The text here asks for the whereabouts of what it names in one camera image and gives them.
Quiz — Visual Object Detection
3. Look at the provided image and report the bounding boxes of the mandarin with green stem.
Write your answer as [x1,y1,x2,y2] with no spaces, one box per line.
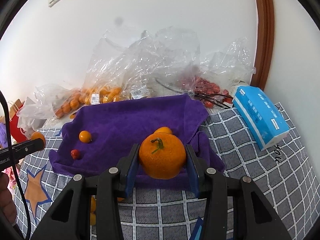
[139,133,186,180]

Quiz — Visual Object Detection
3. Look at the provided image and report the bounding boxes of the large front mandarin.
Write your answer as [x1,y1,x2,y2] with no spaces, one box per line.
[31,132,46,150]

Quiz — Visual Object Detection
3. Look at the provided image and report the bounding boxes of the purple towel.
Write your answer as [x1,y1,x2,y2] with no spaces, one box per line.
[49,94,225,177]

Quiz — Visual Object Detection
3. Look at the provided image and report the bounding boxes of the small orange kumquat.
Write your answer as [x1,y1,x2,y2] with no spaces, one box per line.
[154,127,173,134]

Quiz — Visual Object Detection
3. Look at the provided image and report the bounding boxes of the red paper bag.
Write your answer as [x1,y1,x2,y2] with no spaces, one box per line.
[8,99,34,143]

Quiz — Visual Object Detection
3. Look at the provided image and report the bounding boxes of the greenish kumquat front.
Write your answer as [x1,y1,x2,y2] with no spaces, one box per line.
[90,212,97,226]

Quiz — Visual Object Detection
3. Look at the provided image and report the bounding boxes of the clear crumpled plastic bags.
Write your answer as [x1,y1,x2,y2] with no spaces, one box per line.
[120,26,257,98]

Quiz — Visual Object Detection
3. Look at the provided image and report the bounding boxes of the oval orange kumquat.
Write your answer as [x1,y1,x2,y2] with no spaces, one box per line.
[90,196,97,213]

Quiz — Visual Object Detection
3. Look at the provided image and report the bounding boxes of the bag of small oranges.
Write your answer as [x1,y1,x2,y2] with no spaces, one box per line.
[81,27,155,105]

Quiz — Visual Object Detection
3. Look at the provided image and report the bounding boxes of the black cable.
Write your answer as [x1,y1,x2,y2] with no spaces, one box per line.
[0,89,32,240]

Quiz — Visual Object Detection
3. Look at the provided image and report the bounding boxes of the person's left hand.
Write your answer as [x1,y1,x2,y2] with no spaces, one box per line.
[0,172,17,225]

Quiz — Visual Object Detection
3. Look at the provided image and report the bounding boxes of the bag of mandarins left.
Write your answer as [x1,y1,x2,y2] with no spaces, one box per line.
[34,84,84,119]

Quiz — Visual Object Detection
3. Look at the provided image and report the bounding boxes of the patterned grey bedspread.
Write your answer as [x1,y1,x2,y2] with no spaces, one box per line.
[13,102,316,240]

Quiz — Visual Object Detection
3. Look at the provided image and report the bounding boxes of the brown wooden door frame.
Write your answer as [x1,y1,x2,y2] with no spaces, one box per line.
[251,0,275,90]

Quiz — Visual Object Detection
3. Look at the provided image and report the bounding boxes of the blue tissue pack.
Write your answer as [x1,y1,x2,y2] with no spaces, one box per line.
[233,86,289,151]

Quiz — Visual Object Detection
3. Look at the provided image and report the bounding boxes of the small red fruit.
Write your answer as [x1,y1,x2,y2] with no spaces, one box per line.
[71,149,81,160]

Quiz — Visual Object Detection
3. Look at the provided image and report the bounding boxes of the bag of red fruits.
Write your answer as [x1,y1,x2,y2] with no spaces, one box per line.
[178,76,233,109]

